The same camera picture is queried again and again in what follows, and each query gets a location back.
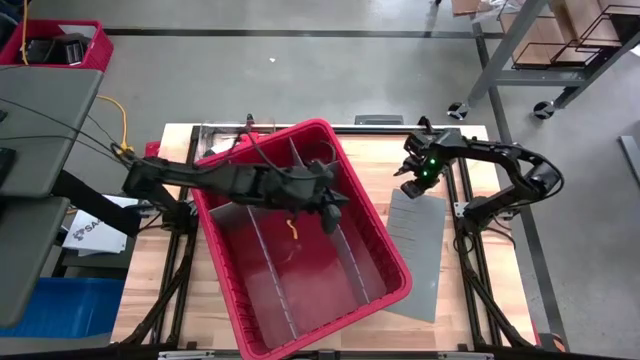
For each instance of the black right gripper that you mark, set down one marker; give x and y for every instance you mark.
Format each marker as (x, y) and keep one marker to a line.
(425, 167)

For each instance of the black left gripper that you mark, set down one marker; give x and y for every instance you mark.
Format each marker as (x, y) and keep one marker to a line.
(310, 192)

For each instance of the large red plastic bin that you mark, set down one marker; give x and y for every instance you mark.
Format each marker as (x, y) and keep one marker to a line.
(310, 280)

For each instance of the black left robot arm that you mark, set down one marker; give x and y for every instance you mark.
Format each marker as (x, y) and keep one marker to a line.
(200, 177)

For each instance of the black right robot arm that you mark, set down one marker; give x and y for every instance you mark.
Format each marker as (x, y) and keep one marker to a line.
(500, 149)

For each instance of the yellow gripper label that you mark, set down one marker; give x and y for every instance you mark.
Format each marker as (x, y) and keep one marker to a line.
(293, 230)

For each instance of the black caster wheel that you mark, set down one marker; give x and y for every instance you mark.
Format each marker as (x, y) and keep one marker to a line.
(544, 110)
(458, 111)

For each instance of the red clamp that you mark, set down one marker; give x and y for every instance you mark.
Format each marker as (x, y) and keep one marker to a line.
(495, 148)
(536, 334)
(152, 149)

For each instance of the red block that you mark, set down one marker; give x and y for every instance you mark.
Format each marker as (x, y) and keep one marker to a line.
(250, 136)

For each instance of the white block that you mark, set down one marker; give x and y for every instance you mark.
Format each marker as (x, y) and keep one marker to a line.
(222, 147)

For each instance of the grey metal cart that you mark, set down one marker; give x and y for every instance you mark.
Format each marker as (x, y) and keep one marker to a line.
(530, 77)

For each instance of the small cardboard box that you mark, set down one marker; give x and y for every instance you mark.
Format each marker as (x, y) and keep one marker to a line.
(470, 6)

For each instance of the large cardboard box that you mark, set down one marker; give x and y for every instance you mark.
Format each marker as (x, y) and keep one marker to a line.
(530, 30)

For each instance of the grey metal bar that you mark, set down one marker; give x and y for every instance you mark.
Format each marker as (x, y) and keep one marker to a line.
(631, 160)

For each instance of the black desk support bar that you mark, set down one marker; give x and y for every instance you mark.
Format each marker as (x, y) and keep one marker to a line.
(100, 205)

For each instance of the white paper with logo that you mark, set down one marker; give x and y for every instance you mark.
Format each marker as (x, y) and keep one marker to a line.
(95, 240)

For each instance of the black floor stand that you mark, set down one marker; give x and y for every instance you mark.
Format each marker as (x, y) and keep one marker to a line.
(90, 262)

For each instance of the small red basket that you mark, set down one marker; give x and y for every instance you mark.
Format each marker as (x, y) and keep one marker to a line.
(102, 50)

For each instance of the blue plastic bin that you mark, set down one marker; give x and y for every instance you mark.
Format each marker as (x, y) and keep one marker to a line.
(65, 310)

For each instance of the grey desk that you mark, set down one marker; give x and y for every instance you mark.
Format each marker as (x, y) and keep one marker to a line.
(45, 125)

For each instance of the white paper sheet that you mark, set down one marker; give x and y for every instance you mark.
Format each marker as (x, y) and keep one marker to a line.
(80, 31)

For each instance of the black device in basket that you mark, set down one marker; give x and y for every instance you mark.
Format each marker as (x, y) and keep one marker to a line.
(65, 50)

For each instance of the black device on desk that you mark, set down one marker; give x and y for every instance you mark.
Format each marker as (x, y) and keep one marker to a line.
(6, 167)

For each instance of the black aluminium frame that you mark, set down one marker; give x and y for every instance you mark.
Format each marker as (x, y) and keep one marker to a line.
(375, 131)

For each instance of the grey mount plate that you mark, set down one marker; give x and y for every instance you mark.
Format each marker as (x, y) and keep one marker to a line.
(378, 120)

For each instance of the silver metal bracket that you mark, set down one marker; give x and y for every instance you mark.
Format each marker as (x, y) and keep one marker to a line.
(187, 355)
(465, 356)

